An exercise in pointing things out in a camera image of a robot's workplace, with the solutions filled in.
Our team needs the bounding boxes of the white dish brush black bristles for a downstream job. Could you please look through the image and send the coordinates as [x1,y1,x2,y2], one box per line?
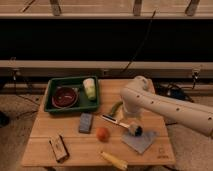
[101,114,144,137]

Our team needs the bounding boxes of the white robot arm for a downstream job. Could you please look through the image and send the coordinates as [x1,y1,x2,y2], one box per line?
[120,76,213,139]

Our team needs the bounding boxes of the green plastic tray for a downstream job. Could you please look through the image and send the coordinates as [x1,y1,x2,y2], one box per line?
[44,76,100,115]

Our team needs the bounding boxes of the pale green cup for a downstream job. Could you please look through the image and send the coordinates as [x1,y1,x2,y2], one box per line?
[83,78,96,100]

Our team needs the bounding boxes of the green pepper toy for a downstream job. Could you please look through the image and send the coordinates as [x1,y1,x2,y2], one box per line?
[109,101,123,117]

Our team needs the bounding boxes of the grey blue sponge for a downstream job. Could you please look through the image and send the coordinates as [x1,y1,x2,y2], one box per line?
[78,113,93,134]

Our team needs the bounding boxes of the dark red bowl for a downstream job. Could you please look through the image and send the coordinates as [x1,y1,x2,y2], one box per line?
[52,87,78,108]

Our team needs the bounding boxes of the orange tomato toy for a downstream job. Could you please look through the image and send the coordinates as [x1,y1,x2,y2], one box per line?
[96,127,110,142]

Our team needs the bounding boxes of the grey cloth square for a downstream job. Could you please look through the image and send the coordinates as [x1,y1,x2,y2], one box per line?
[122,131,157,154]

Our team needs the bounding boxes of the black power box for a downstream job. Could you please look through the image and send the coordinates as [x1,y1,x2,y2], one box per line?
[166,89,191,101]

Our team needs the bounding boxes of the brown wooden box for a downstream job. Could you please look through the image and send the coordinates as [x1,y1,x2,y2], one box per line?
[49,134,69,163]

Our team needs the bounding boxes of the black hanging cable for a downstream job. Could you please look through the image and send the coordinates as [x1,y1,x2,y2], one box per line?
[119,9,157,75]

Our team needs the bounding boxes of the black floor cable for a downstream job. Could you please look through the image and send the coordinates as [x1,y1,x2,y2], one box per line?
[11,71,42,119]

